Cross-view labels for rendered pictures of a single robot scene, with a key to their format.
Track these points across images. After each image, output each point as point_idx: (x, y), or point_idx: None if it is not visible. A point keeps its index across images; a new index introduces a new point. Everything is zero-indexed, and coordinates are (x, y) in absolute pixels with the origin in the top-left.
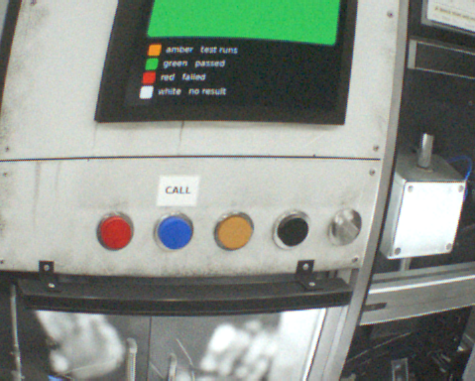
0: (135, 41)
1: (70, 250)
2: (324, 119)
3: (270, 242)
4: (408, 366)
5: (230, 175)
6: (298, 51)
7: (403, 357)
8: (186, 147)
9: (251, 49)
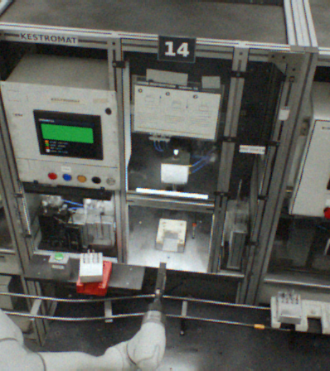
0: None
1: (41, 178)
2: (96, 159)
3: (91, 181)
4: None
5: (78, 167)
6: (83, 144)
7: None
8: (65, 161)
9: (70, 143)
